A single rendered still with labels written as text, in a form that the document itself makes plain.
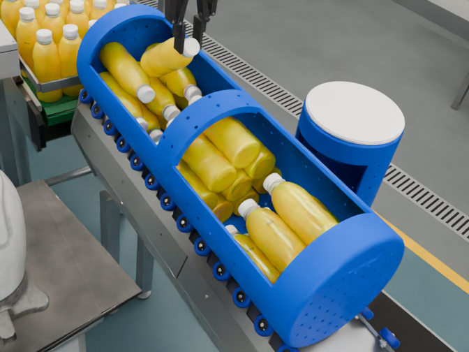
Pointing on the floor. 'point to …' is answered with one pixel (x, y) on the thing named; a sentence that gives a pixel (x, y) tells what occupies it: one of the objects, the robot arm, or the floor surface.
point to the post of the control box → (8, 163)
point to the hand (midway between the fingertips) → (188, 35)
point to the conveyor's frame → (33, 131)
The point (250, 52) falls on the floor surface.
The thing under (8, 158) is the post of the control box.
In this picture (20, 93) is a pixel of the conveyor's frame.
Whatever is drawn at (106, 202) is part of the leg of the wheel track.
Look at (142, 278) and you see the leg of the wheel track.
